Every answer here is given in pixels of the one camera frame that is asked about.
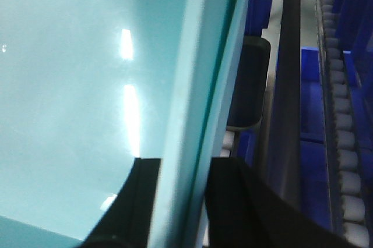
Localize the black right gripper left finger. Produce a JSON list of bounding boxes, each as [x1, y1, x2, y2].
[[79, 158, 161, 247]]

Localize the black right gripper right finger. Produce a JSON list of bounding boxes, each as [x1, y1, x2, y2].
[[205, 158, 352, 247]]

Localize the light blue plastic bin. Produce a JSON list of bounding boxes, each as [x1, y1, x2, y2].
[[1, 0, 248, 247]]

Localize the dark blue bin below rack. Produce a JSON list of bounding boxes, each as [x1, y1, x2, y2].
[[300, 46, 329, 144]]

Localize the white roller conveyor track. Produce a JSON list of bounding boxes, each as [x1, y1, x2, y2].
[[316, 0, 372, 247]]

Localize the black rubber roller stop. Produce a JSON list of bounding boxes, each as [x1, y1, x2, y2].
[[227, 36, 271, 132]]

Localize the dark steel divider rail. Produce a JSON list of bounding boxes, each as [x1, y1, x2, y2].
[[268, 0, 301, 210]]

